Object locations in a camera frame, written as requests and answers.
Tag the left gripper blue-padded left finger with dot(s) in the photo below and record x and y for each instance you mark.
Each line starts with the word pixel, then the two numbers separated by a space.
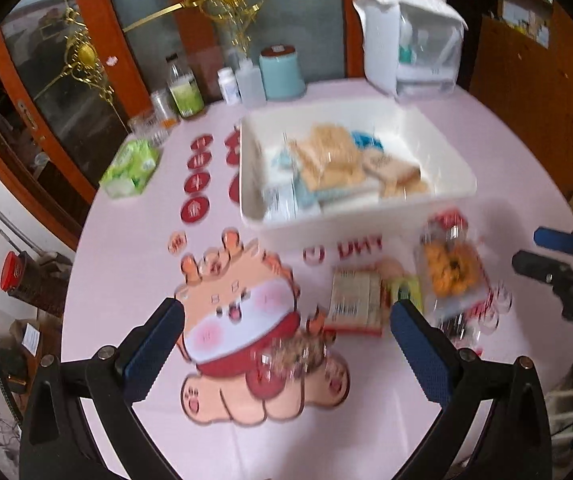
pixel 147 347

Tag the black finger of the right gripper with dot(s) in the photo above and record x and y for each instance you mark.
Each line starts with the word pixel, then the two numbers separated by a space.
pixel 539 268

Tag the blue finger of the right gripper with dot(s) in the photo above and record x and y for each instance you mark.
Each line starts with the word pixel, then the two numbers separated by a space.
pixel 555 240

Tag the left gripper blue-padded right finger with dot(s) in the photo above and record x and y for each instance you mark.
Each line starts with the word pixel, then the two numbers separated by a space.
pixel 421 345

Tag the green pineapple cake packet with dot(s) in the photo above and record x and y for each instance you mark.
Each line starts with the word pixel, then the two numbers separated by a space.
pixel 406 287

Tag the orange puffs clear bag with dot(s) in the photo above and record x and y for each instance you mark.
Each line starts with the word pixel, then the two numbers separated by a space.
pixel 452 277

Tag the red white wafer packet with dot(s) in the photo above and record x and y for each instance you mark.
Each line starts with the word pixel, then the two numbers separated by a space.
pixel 355 306

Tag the brown nut snack packet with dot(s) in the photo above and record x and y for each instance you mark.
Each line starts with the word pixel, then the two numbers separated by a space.
pixel 293 357

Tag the red lid dark jar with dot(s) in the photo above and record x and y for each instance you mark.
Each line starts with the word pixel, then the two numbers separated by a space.
pixel 24 279

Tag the brown wooden cabinet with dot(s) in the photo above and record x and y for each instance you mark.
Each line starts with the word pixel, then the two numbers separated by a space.
pixel 530 88

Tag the green tissue pack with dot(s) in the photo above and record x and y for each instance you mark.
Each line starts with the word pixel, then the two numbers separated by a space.
pixel 131 169

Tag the white plastic storage bin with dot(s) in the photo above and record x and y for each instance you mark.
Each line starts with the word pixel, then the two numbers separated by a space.
pixel 272 201

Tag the clear glass cup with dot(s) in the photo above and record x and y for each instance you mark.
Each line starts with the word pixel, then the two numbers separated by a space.
pixel 146 126

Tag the small jar orange contents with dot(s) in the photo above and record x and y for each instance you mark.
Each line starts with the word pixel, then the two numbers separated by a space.
pixel 164 109

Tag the green label glass bottle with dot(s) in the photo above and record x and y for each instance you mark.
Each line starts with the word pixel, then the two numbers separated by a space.
pixel 183 87

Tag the white pill bottle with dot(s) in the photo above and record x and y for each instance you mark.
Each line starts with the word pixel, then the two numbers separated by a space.
pixel 228 86

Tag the white squeeze bottle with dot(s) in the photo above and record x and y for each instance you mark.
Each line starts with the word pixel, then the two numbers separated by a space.
pixel 251 87

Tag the light blue canister brown lid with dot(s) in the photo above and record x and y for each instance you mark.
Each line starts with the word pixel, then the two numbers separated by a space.
pixel 281 73

